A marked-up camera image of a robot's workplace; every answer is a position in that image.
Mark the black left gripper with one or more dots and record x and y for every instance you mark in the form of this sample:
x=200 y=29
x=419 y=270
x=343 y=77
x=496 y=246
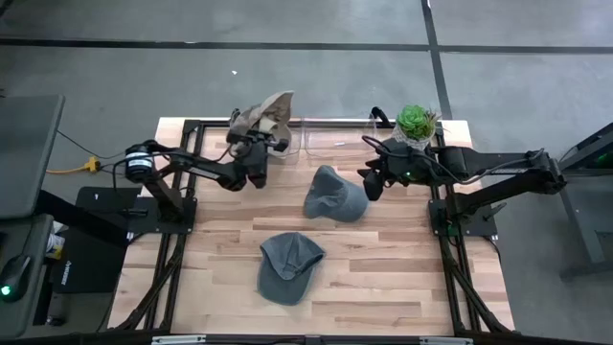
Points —
x=254 y=165

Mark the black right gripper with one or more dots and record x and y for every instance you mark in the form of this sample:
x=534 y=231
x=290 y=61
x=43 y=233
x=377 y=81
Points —
x=402 y=167

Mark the beige cloth cap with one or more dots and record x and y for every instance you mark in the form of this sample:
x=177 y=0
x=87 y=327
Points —
x=268 y=112

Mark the grey baseball cap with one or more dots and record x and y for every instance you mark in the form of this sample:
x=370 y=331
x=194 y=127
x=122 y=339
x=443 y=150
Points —
x=335 y=196
x=287 y=273

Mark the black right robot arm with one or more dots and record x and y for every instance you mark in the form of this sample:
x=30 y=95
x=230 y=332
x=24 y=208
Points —
x=503 y=170

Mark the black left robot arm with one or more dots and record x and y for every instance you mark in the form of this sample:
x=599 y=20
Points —
x=201 y=170

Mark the green succulent in patterned pot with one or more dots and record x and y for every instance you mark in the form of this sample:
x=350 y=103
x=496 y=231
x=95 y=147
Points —
x=414 y=120

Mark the small black box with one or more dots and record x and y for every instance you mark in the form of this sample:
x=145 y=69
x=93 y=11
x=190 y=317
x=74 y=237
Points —
x=107 y=199

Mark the black computer case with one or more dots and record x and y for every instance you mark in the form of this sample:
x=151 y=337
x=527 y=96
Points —
x=91 y=263

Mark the grey metal stand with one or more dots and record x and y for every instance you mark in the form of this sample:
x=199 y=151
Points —
x=586 y=191

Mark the grey flat panel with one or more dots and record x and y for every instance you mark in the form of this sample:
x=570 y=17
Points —
x=26 y=153

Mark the grey side desk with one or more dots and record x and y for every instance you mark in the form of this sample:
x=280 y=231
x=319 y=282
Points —
x=33 y=287

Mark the black mouse with green light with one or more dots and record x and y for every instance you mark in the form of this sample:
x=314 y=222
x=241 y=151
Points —
x=13 y=278

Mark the black aluminium table frame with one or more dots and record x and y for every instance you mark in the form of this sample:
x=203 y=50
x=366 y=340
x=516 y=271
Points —
x=211 y=123

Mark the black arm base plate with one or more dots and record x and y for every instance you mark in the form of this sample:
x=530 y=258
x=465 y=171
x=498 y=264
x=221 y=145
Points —
x=148 y=220
x=474 y=225

